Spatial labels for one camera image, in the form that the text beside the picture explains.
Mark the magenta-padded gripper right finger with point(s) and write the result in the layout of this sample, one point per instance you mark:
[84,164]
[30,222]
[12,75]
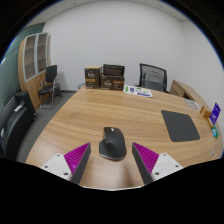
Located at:
[148,159]

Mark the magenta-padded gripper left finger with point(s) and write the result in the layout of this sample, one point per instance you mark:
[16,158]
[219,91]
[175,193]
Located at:
[75,159]

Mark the black computer mouse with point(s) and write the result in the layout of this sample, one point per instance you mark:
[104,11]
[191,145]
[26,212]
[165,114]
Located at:
[112,145]

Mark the dark grey mouse pad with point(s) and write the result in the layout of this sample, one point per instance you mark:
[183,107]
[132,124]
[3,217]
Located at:
[180,126]

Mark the black armchair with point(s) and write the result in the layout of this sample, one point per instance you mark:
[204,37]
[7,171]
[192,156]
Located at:
[15,128]

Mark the printed paper sheet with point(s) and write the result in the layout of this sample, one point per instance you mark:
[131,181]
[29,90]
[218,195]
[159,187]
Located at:
[137,91]

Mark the round grey white disc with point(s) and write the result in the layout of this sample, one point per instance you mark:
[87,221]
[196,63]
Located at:
[192,104]

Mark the small yellow box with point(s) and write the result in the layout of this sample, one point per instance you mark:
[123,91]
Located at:
[210,122]

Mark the small green box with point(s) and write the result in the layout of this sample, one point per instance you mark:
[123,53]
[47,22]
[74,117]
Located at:
[215,132]

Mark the small orange box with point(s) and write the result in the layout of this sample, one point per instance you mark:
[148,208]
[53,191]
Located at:
[205,112]

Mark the wooden side desk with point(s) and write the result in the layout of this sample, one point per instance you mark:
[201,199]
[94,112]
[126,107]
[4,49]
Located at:
[183,90]

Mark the purple sign card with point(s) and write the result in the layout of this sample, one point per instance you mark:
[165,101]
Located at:
[215,114]

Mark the black mesh office chair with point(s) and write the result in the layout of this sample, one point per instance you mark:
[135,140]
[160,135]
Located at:
[153,78]

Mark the black visitor chair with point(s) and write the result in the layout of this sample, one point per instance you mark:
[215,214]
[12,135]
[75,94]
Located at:
[50,80]

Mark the black carton box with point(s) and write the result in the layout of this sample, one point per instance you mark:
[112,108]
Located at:
[114,70]

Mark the wooden shelf unit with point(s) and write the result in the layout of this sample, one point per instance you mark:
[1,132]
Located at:
[31,63]

